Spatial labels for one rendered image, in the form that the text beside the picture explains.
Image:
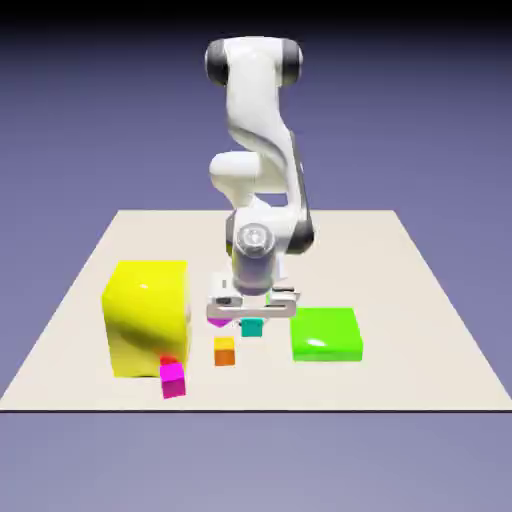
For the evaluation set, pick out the small purple cube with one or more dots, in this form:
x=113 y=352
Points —
x=218 y=322

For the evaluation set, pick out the large yellow box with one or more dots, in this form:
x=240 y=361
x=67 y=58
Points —
x=144 y=316

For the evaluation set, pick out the small teal cube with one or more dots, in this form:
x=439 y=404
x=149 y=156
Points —
x=252 y=328

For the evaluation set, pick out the small magenta cube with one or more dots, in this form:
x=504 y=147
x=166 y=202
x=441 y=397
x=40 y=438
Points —
x=173 y=382

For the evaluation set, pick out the small red cube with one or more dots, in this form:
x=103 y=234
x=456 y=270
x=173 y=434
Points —
x=168 y=360

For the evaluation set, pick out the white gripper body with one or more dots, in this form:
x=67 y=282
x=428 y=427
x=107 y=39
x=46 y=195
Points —
x=256 y=311

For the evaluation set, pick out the small orange cube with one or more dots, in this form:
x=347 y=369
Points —
x=224 y=354

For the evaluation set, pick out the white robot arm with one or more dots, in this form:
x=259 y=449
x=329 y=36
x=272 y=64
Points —
x=256 y=120

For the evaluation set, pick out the large green box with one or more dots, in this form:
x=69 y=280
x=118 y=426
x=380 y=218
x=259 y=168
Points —
x=326 y=334

